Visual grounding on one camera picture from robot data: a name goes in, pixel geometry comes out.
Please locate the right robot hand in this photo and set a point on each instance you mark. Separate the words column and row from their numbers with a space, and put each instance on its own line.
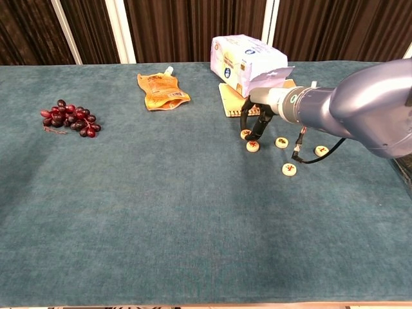
column 267, row 98

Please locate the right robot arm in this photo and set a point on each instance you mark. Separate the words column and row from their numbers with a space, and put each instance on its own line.
column 354, row 103

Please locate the kraft spiral notebook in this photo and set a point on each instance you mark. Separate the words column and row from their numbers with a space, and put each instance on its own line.
column 230, row 103

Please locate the white blue tissue pack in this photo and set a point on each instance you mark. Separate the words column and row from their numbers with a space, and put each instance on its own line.
column 244, row 61

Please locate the dark brown curtain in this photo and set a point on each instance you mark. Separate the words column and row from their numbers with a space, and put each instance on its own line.
column 193, row 29

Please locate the orange spout pouch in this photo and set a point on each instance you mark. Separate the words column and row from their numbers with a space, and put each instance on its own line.
column 161, row 91

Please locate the teal table cloth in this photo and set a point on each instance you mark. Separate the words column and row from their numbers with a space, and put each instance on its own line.
column 161, row 209

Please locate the dark red grape bunch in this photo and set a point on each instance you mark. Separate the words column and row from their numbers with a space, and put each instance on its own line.
column 69, row 117

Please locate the white frame post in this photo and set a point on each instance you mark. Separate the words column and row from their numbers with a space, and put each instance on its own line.
column 408, row 51
column 120, row 32
column 67, row 32
column 270, row 19

